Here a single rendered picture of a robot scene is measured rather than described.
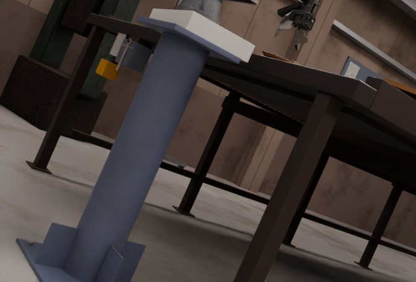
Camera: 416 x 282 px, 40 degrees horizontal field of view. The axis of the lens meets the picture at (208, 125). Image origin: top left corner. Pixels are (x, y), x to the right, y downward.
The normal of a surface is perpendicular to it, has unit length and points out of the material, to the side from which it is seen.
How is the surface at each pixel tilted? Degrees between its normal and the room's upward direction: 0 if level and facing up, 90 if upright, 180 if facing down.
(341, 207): 90
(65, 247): 90
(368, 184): 90
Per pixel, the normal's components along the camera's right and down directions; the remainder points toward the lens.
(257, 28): 0.51, 0.25
